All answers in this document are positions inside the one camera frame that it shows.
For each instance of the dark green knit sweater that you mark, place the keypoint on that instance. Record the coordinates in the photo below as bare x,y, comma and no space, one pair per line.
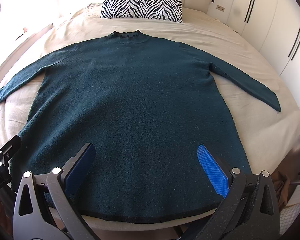
146,104

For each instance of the beige bed cover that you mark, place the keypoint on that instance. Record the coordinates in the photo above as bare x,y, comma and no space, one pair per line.
266,137

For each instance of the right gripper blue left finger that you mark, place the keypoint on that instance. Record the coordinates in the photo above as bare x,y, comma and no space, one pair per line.
77,167

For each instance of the wall power socket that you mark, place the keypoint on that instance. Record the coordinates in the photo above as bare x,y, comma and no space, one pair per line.
220,8

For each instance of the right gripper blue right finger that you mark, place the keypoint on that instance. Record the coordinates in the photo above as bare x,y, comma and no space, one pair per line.
215,170

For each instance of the zebra print pillow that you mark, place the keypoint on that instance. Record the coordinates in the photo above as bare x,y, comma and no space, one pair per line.
167,10

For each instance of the white wardrobe with black handles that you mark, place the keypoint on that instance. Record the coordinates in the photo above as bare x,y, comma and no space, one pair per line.
272,27

